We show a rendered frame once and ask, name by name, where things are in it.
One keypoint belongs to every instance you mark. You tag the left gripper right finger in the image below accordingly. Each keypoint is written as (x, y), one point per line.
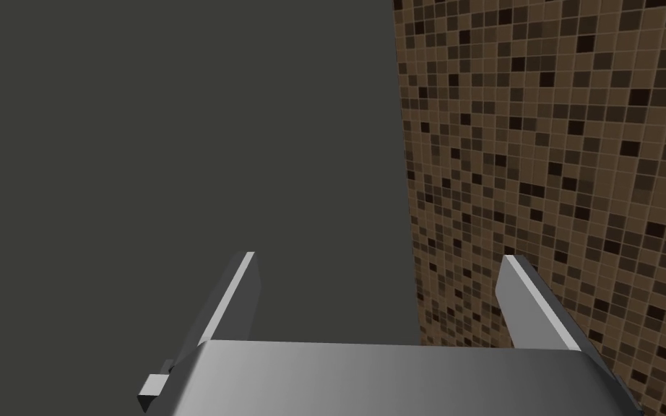
(532, 312)

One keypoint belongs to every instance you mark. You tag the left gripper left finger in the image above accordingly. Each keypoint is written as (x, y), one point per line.
(233, 306)

